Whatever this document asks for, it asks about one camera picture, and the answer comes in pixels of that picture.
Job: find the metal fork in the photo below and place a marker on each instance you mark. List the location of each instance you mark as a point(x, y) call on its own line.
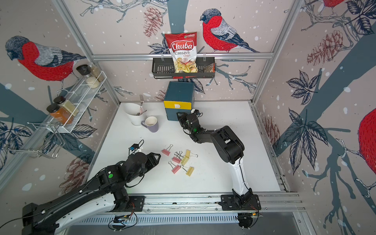
point(141, 104)

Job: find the white utensil cup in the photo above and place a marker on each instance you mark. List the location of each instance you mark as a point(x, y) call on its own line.
point(135, 113)

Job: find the white wire spice shelf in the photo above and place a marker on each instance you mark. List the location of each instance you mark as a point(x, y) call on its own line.
point(81, 96)

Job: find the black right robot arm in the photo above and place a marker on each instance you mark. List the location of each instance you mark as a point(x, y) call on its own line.
point(230, 149)

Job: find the red Chuba cassava chips bag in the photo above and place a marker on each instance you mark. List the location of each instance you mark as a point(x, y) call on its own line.
point(182, 48)

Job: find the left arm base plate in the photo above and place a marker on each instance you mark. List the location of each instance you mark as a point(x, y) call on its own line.
point(129, 204)

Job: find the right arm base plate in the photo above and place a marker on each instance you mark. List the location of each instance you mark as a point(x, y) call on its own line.
point(229, 202)

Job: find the teal drawer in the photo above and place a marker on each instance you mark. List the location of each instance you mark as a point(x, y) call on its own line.
point(172, 113)

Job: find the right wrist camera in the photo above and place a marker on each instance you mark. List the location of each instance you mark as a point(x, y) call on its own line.
point(195, 111)

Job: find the orange spice jar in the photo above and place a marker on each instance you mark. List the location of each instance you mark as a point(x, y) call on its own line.
point(60, 114)

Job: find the small clear spice jar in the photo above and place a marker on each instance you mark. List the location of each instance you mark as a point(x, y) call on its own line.
point(96, 72)

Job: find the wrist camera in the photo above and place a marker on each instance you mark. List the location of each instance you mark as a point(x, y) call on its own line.
point(195, 111)
point(133, 148)

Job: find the black wire wall basket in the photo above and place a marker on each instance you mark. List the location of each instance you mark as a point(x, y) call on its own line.
point(170, 69)

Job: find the yellow binder clip lower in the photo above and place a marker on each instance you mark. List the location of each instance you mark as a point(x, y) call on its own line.
point(189, 170)

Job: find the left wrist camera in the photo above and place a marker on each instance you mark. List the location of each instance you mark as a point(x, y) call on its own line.
point(133, 148)

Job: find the beige spice jar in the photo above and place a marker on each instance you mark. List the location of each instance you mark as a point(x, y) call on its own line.
point(66, 104)

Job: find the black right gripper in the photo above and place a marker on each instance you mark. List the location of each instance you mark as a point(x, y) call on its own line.
point(181, 118)

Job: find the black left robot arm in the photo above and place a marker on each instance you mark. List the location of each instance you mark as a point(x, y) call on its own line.
point(105, 192)

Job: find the yellow binder clip upper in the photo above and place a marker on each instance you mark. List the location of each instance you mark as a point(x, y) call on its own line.
point(187, 156)

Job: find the wire rack hanger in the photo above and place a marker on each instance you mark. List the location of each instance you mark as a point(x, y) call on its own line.
point(34, 140)

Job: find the purple mug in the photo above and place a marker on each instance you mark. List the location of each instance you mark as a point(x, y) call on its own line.
point(151, 123)

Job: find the teal drawer cabinet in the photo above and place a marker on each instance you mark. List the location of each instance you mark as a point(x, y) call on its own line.
point(180, 91)

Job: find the yellow binder clip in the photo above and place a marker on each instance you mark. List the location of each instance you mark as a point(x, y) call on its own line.
point(187, 156)
point(189, 170)

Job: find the pink binder clip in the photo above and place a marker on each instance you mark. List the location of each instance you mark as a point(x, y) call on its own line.
point(175, 167)
point(178, 156)
point(166, 151)

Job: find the black lid spice jar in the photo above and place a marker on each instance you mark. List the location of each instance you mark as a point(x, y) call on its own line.
point(90, 79)

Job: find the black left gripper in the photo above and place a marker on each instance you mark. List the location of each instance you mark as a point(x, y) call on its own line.
point(153, 159)

